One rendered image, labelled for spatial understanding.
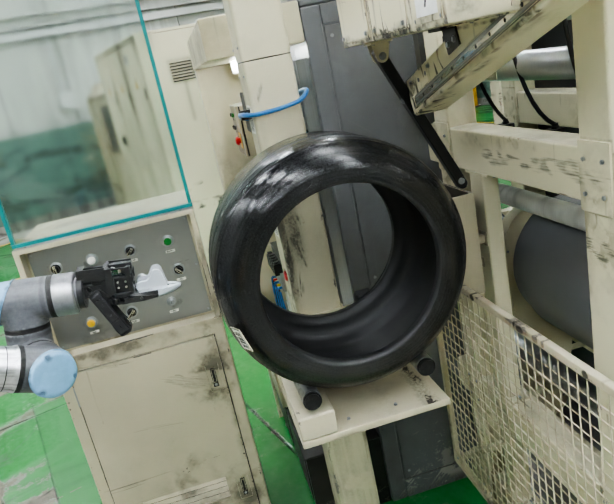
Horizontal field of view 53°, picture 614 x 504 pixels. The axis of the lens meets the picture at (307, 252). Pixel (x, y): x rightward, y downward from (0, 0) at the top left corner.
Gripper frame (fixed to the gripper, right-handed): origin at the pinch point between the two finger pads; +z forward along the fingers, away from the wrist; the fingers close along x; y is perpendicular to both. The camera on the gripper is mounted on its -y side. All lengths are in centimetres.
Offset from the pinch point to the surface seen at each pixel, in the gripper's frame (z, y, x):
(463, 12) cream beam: 52, 50, -34
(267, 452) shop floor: 26, -119, 111
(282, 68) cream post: 33, 45, 28
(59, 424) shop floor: -79, -132, 196
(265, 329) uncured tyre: 17.5, -8.1, -12.1
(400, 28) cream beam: 49, 50, -14
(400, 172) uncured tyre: 49, 22, -12
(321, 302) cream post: 39, -19, 28
